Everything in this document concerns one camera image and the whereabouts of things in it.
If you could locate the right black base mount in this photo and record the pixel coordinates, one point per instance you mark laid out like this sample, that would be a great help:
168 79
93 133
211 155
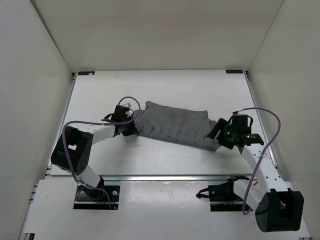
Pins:
222 197

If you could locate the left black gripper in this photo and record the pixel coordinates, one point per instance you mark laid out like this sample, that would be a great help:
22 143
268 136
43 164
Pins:
132 131

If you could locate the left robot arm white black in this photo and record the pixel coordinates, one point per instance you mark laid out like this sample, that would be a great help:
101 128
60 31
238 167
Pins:
73 149

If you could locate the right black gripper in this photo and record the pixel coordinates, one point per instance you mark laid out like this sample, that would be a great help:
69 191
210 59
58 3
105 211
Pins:
221 125

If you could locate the aluminium front rail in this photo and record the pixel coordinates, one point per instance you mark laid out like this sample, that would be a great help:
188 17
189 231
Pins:
167 178

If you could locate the grey pleated skirt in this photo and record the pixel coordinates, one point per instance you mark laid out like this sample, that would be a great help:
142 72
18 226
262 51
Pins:
176 125

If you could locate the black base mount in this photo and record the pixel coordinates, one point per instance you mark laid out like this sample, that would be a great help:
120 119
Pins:
88 199
222 197

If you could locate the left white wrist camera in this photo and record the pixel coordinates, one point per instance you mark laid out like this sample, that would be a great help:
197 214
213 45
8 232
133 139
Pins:
128 111

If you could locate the right blue corner sticker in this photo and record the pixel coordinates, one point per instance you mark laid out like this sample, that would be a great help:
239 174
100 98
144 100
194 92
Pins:
234 71

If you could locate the left blue corner sticker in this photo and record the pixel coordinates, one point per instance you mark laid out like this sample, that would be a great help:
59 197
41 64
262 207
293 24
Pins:
86 73

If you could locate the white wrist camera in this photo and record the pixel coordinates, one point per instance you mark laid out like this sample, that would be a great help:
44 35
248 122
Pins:
128 111
236 113

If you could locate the blue corner sticker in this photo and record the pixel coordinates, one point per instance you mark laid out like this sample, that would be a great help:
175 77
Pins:
234 71
86 73

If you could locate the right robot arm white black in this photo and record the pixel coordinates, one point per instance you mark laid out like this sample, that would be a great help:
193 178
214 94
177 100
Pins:
276 206

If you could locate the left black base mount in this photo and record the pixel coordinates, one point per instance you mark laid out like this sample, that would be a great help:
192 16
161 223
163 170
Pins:
88 199

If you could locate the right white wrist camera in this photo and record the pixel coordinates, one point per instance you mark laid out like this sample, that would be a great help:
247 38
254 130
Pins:
236 113

